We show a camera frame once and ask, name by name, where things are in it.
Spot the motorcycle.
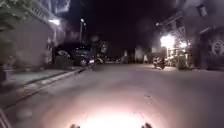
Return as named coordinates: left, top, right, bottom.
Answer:
left=87, top=56, right=98, bottom=72
left=152, top=55, right=167, bottom=70

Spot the grey asphalt road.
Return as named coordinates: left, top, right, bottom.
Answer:
left=0, top=63, right=224, bottom=128

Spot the dark car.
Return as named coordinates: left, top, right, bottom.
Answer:
left=68, top=44, right=101, bottom=67

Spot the street lamp pole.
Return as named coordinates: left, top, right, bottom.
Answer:
left=78, top=18, right=87, bottom=44

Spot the raised concrete pavement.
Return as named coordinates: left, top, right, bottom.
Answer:
left=0, top=66, right=88, bottom=111

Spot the building with lit shopfront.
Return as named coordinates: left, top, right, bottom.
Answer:
left=156, top=0, right=224, bottom=72

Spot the building with pale wall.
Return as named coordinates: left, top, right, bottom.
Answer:
left=0, top=0, right=73, bottom=73

